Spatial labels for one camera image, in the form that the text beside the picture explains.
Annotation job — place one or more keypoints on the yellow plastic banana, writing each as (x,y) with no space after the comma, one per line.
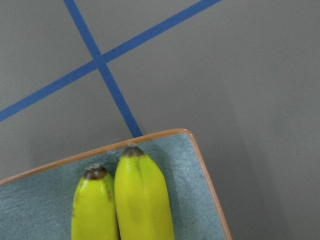
(93,211)
(141,198)

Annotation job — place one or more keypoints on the grey plate with orange rim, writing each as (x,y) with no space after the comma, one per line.
(37,204)

